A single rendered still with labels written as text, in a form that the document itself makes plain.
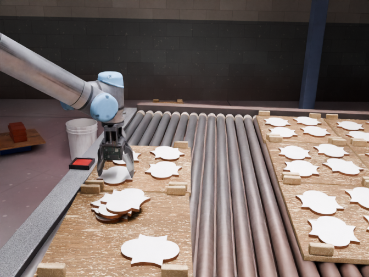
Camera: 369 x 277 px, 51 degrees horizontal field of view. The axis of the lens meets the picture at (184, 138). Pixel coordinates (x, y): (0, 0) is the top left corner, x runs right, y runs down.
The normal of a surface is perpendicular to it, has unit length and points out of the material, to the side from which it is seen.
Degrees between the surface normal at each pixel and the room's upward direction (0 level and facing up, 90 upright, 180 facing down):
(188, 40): 90
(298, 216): 0
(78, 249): 0
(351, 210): 0
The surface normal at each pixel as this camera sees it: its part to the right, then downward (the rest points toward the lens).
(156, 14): 0.06, 0.33
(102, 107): 0.59, 0.29
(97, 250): 0.02, -0.94
